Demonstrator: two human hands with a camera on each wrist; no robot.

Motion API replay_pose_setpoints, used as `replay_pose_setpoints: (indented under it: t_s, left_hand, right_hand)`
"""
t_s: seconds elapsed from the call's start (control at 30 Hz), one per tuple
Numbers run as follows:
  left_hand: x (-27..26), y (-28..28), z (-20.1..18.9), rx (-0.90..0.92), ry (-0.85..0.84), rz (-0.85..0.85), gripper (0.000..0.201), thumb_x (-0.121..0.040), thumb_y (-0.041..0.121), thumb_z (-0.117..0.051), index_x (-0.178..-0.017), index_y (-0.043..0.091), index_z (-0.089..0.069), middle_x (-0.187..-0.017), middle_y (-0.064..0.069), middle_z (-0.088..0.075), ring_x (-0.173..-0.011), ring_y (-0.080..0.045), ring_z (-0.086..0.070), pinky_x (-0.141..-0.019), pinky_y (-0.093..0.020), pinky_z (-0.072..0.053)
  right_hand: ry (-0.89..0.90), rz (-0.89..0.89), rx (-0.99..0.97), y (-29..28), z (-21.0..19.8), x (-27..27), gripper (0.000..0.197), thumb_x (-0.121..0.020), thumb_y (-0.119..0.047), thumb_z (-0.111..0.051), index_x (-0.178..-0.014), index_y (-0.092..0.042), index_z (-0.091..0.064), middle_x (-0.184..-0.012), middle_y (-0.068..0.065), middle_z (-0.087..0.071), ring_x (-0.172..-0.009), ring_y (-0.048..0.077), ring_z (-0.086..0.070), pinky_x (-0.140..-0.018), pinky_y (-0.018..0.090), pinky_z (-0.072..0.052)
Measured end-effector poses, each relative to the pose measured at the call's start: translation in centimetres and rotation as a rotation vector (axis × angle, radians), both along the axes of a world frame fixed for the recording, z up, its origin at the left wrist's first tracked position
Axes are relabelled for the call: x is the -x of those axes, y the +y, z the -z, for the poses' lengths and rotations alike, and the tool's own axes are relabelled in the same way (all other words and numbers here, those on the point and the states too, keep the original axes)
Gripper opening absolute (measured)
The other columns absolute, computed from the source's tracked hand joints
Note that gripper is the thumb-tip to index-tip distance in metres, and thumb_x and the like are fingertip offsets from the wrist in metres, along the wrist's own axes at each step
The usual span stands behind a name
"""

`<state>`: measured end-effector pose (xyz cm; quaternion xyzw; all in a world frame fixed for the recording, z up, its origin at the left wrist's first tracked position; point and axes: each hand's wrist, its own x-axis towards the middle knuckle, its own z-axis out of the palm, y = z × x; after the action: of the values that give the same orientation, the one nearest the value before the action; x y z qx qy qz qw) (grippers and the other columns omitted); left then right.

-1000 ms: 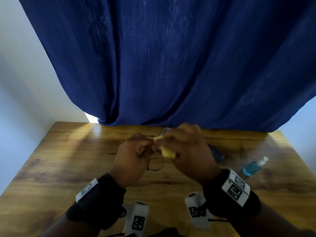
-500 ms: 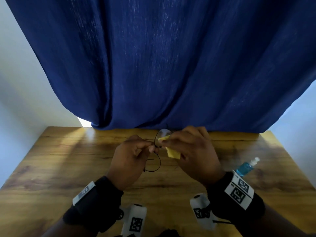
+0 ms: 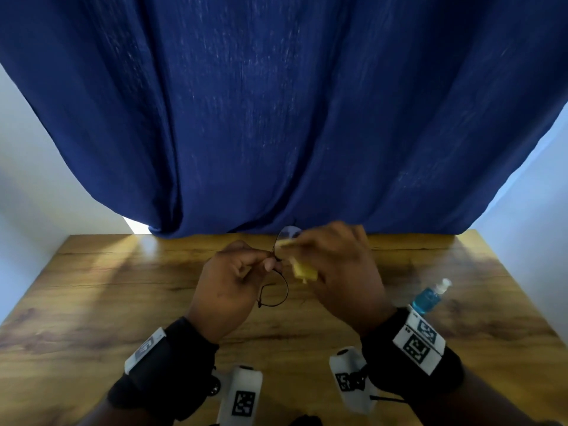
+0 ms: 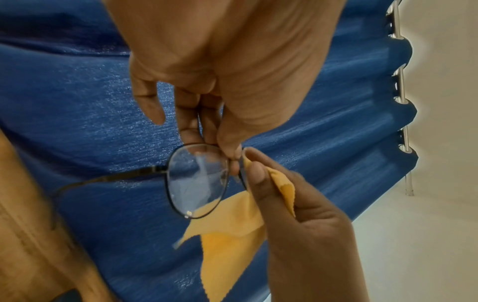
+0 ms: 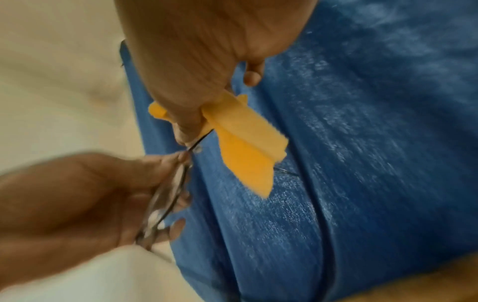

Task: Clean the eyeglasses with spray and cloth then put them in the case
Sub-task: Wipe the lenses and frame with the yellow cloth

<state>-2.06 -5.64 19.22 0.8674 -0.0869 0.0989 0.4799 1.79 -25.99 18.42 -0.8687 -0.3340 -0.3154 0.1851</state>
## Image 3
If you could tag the person's left forearm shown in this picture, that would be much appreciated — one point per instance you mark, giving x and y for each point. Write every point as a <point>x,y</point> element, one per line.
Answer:
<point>128,417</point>

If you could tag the white left wristband marker tag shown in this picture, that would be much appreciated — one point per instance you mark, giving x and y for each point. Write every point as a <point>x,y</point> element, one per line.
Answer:
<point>144,350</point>

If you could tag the black right wristband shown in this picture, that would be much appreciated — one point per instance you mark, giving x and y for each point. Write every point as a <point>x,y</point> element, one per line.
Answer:
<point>386,363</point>

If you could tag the round black-framed eyeglasses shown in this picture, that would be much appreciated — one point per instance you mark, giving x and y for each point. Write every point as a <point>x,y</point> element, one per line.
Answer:
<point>274,290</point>

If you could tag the person's left hand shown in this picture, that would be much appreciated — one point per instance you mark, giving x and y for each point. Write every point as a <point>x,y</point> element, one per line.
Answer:
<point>226,292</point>

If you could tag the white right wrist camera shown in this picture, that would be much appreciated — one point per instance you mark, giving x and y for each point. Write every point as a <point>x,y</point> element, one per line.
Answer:
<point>348,361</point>

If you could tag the blue curtain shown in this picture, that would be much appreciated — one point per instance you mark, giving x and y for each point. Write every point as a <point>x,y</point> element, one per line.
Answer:
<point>284,106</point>

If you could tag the black wristband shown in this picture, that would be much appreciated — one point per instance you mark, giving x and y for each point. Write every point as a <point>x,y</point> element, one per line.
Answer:
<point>182,372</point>
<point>386,363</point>

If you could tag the person's right forearm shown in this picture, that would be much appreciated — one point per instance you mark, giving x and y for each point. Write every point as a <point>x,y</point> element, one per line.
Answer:
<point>479,410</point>

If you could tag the black left wristband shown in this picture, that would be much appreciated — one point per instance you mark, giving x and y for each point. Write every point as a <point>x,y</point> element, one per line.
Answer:
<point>182,372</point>

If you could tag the black garment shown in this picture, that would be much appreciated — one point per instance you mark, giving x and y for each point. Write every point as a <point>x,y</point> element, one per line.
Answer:
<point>306,421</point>

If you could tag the yellow cleaning cloth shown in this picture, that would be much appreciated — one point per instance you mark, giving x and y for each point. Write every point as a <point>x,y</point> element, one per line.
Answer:
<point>304,271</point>

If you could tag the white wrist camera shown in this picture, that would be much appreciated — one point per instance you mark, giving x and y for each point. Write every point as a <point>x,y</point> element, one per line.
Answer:
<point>348,361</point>
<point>242,386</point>

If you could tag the white right wristband marker tag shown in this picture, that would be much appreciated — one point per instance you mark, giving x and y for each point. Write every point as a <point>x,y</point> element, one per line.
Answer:
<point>419,341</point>

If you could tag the person's right hand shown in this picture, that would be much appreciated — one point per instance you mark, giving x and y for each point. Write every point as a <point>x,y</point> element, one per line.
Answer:
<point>346,275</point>

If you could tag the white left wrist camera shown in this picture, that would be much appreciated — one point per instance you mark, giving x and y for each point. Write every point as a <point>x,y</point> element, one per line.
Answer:
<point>242,386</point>

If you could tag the white wristband marker tag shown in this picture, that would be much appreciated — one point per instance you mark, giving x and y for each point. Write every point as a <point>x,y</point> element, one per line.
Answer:
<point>144,350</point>
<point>419,341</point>

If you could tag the blue spray bottle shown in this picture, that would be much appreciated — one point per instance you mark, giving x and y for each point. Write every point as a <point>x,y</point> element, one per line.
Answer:
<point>426,299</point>

